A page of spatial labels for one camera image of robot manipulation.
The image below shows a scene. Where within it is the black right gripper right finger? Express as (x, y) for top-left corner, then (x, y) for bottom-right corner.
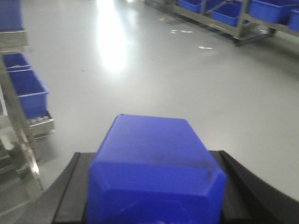
(211, 150), (299, 224)

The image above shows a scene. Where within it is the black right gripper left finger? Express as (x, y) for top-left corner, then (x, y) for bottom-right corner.
(28, 152), (95, 224)

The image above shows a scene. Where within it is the blue bottle-shaped part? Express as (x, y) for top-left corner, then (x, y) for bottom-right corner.
(87, 114), (227, 224)

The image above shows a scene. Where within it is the left steel bin rack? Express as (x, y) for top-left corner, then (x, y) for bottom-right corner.
(0, 0), (55, 199)

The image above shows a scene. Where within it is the distant steel bin rack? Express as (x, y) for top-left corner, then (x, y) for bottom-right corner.
(155, 0), (299, 46)

